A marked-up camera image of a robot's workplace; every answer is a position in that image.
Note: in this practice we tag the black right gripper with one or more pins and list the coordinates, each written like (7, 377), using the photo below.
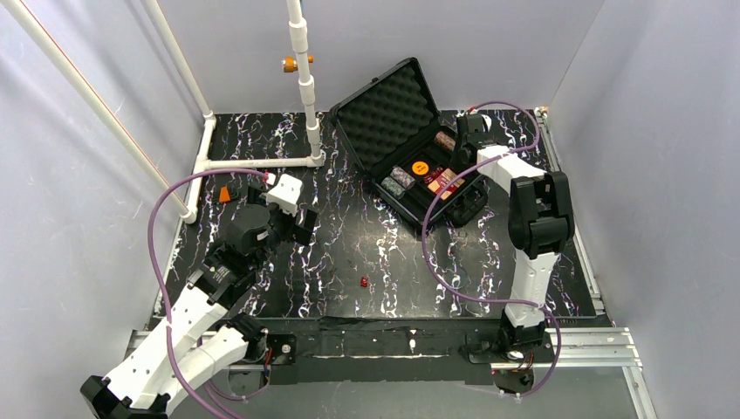
(468, 133)

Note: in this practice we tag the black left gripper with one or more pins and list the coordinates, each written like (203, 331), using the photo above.
(304, 224)

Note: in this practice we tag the red playing card box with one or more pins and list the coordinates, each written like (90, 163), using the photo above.
(443, 186)

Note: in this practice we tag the black foam-lined poker case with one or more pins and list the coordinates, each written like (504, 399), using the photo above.
(392, 121)

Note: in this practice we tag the green blue poker chip stack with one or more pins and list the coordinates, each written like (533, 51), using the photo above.
(392, 187)

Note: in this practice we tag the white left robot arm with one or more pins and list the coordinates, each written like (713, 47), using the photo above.
(195, 341)

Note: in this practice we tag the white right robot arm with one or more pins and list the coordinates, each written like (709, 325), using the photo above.
(540, 223)

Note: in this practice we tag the orange hex key set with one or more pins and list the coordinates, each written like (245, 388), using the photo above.
(226, 194)

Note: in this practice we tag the brown teal chip stack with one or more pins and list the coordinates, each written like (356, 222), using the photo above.
(445, 141)

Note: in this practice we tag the red dice in case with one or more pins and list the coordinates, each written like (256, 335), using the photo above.
(430, 178)

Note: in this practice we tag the orange dealer button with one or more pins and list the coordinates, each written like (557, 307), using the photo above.
(420, 168)

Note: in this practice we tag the clear plastic disc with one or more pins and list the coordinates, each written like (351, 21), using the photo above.
(457, 279)

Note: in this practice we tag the orange clamp on pipe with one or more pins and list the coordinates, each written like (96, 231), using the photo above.
(291, 64)

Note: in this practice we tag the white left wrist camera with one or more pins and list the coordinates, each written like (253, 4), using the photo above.
(284, 191)

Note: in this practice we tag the white PVC pipe frame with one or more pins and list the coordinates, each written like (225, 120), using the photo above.
(188, 207)

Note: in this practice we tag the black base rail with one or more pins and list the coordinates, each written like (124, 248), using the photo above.
(333, 349)

